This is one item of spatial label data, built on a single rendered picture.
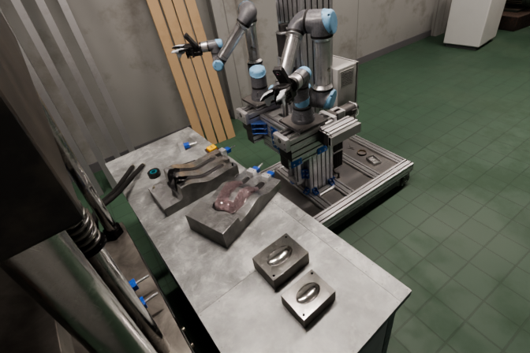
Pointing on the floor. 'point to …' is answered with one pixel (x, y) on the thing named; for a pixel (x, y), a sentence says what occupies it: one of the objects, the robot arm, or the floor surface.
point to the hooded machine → (478, 2)
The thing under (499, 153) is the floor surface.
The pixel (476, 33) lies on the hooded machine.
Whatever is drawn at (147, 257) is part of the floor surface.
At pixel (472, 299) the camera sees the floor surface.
